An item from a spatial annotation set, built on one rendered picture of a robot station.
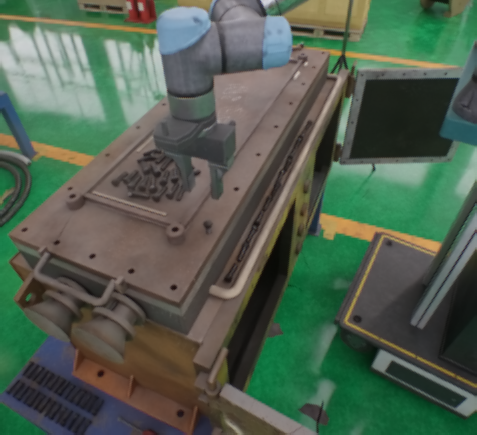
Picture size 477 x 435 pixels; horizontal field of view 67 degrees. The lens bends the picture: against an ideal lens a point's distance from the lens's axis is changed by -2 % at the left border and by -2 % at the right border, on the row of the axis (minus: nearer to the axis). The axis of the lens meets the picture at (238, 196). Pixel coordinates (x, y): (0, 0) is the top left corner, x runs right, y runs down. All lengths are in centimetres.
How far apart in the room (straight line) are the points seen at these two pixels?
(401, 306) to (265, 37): 168
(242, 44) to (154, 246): 46
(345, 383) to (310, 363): 20
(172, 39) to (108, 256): 47
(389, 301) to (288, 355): 61
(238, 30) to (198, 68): 8
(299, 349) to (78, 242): 155
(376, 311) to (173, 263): 138
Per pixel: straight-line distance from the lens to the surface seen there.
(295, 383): 210
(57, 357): 162
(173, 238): 78
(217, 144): 60
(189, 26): 53
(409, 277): 216
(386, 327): 196
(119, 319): 80
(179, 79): 56
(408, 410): 218
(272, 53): 57
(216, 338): 82
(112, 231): 87
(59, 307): 92
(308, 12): 595
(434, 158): 235
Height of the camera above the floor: 197
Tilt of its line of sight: 43 degrees down
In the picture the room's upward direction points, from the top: 2 degrees counter-clockwise
